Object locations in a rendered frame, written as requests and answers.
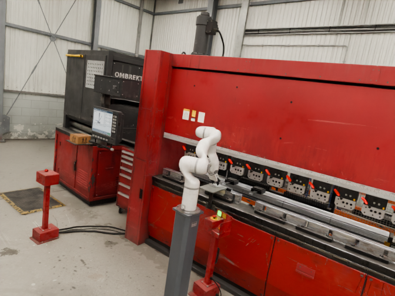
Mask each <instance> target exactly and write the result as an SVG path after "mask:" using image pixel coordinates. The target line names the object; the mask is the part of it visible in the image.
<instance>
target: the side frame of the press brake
mask: <svg viewBox="0 0 395 296"><path fill-rule="evenodd" d="M172 59H173V53H169V52H165V51H162V50H151V49H145V58H144V64H143V75H142V85H141V91H140V101H139V111H138V122H137V128H136V139H135V149H134V155H133V165H132V175H131V181H130V192H129V202H128V213H127V219H126V229H125V238H126V239H128V240H129V241H131V242H133V243H135V244H136V245H140V244H143V243H144V242H145V240H146V239H147V238H149V233H148V214H149V205H150V195H151V190H152V176H155V175H159V174H163V168H169V169H172V170H175V171H178V172H180V168H179V160H180V159H181V158H182V157H183V156H185V150H184V149H183V147H182V146H185V148H186V143H182V142H179V141H176V140H172V139H168V138H165V137H163V136H164V131H165V122H166V114H167V108H168V99H169V91H170V81H171V76H172V69H177V68H176V67H173V66H172Z"/></svg>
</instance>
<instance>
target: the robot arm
mask: <svg viewBox="0 0 395 296"><path fill-rule="evenodd" d="M195 134H196V136H197V137H199V138H202V140H200V141H199V143H198V144H197V146H196V155H197V156H198V158H197V157H191V156H183V157H182V158H181V159H180V160H179V168H180V170H181V172H182V174H183V175H184V178H185V185H184V189H183V197H182V203H181V204H179V205H177V207H176V209H177V210H178V211H179V212H181V213H184V214H198V213H200V208H199V207H197V201H198V194H199V187H200V181H199V180H198V179H197V178H196V177H195V176H194V175H193V174H192V173H196V174H206V173H208V175H209V177H208V178H209V179H210V180H211V181H212V184H213V183H214V181H216V183H217V186H218V185H219V182H220V179H219V176H218V171H219V159H218V157H217V154H216V145H217V143H218V142H219V141H220V139H221V137H222V134H221V132H220V131H219V130H217V129H215V128H214V127H207V126H200V127H198V128H197V129H196V131H195ZM207 155H208V157H209V158H207Z"/></svg>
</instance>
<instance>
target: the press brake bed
mask: <svg viewBox="0 0 395 296"><path fill-rule="evenodd" d="M182 197H183V192H182V191H179V190H177V189H174V188H172V187H169V186H167V185H165V184H162V183H160V182H157V181H154V180H152V190H151V195H150V205H149V214H148V233H149V238H147V239H146V240H145V244H147V245H149V246H151V247H152V248H154V249H156V250H158V251H159V252H161V253H163V254H164V255H166V256H168V257H169V255H170V247H171V242H172V234H173V226H174V221H175V213H176V212H175V211H174V210H173V207H177V205H179V204H181V203H182ZM207 203H208V202H207V201H204V200H202V199H199V198H197V207H199V208H200V209H201V210H202V211H204V213H203V214H200V217H199V225H198V229H197V236H196V243H195V250H194V255H193V262H192V269H191V270H192V271H193V272H195V273H197V274H198V275H200V276H202V277H203V278H204V277H205V274H206V267H207V260H208V256H209V250H210V243H211V239H212V235H211V234H210V233H208V232H207V231H205V230H204V229H203V227H204V223H205V217H210V216H213V215H216V214H217V210H220V211H222V212H224V213H226V214H228V215H230V216H232V217H233V218H232V225H231V229H230V235H228V236H225V237H222V238H220V239H219V242H218V248H219V249H220V250H219V256H218V260H217V263H216V264H215V266H214V270H213V277H212V278H213V279H214V280H215V281H216V282H217V283H218V284H220V288H222V289H224V290H225V291H227V292H229V293H231V294H232V295H234V296H395V277H393V276H390V275H388V274H385V273H383V272H381V271H378V270H375V269H374V268H371V267H368V266H366V265H363V264H360V263H358V262H356V261H353V260H351V259H348V258H346V257H343V256H341V255H338V254H336V253H333V252H331V251H329V250H326V249H324V248H321V247H318V246H316V245H314V244H311V243H308V242H306V241H303V240H301V239H299V238H296V237H294V236H291V235H289V234H286V233H284V232H281V231H279V230H276V229H274V228H271V227H269V226H266V225H264V224H261V223H258V222H257V221H254V220H251V219H249V218H247V217H244V216H241V215H239V214H236V213H234V212H232V211H229V210H227V209H224V208H221V207H219V206H217V205H214V204H212V207H211V209H209V208H207ZM297 263H299V264H301V265H303V266H306V267H308V268H310V269H312V270H315V274H314V279H311V278H309V277H307V276H305V275H303V274H301V273H298V272H297V271H295V270H296V267H297Z"/></svg>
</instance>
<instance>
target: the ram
mask: <svg viewBox="0 0 395 296"><path fill-rule="evenodd" d="M184 109H189V110H190V111H189V120H186V119H182V118H183V110H184ZM193 110H195V111H196V115H195V117H193V116H192V111H193ZM199 112H204V113H205V119H204V123H200V122H198V114H199ZM191 118H195V121H191ZM200 126H207V127H214V128H215V129H217V130H219V131H220V132H221V134H222V137H221V139H220V141H219V142H218V143H217V145H216V146H219V147H223V148H225V149H230V150H234V151H237V152H241V153H245V154H249V155H252V156H256V157H261V158H263V159H268V160H271V161H274V162H279V163H283V164H287V165H290V166H294V167H298V168H301V169H305V170H310V171H313V172H316V173H320V174H325V175H328V176H332V177H336V178H338V179H343V180H347V181H351V182H354V183H358V184H362V185H365V186H369V187H374V188H377V189H380V190H385V191H389V192H392V193H395V90H393V89H381V88H369V87H362V86H350V85H338V84H332V83H320V82H308V81H301V80H289V79H277V78H265V77H258V76H246V75H234V74H228V73H216V72H204V71H196V70H185V69H172V76H171V81H170V91H169V99H168V108H167V114H166V122H165V131H164V132H166V133H170V134H174V135H177V136H181V137H185V138H188V139H192V140H196V141H200V140H202V138H199V137H197V136H196V134H195V131H196V129H197V128H198V127H200ZM216 152H218V153H222V154H226V155H229V156H233V157H237V158H240V159H243V160H247V161H250V162H254V163H258V164H262V165H265V166H269V167H272V168H275V169H279V170H283V171H287V172H290V173H294V174H298V175H301V176H305V177H308V178H311V179H315V180H319V181H323V182H326V183H330V184H334V185H337V186H340V187H344V188H347V189H351V190H355V191H359V192H362V193H366V194H369V195H372V196H376V197H380V198H383V199H387V200H391V201H395V197H390V196H387V195H384V194H380V193H376V192H373V191H369V190H365V189H361V188H358V187H354V186H350V185H347V184H343V183H339V182H336V181H332V180H328V179H324V178H321V177H317V176H313V175H311V174H306V173H302V172H299V171H295V170H291V169H287V168H284V167H280V166H277V165H274V164H270V163H265V162H261V161H258V160H255V159H251V158H248V157H244V156H240V155H237V154H233V153H229V152H225V151H222V150H218V149H216Z"/></svg>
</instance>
